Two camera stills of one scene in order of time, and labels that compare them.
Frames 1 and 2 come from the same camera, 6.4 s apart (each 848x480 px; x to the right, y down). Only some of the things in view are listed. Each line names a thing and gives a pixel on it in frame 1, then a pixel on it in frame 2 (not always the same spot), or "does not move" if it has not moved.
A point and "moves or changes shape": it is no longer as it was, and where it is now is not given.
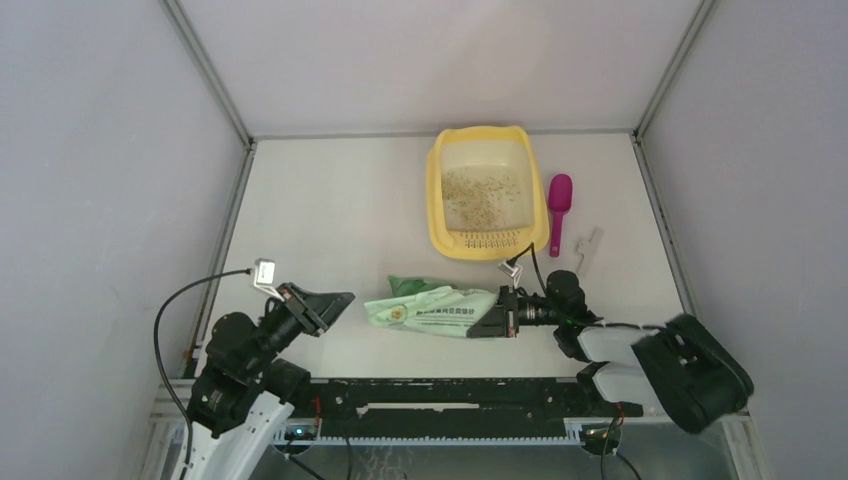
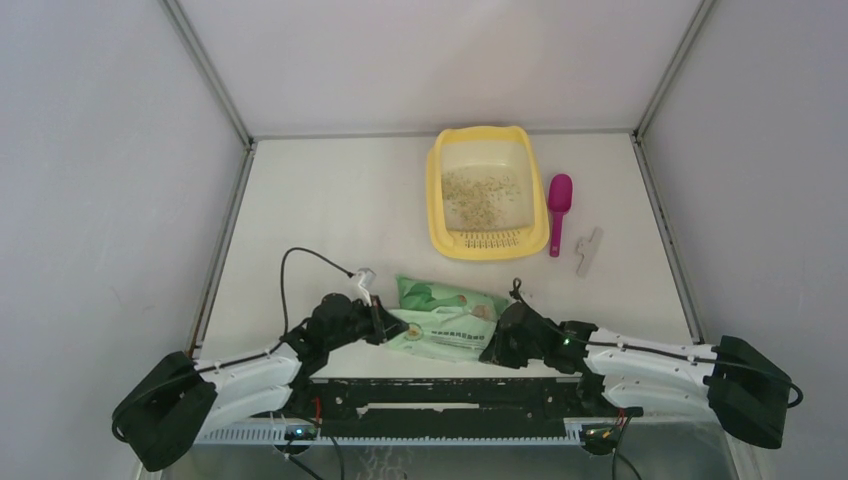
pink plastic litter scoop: x=560 y=200 does not move
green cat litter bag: x=431 y=305 moves or changes shape
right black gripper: x=498 y=323 -> x=497 y=352
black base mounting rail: x=513 y=407 does not move
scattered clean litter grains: x=481 y=202 does not move
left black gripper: x=315 y=311 -> x=383 y=325
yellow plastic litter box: x=485 y=196 does not move
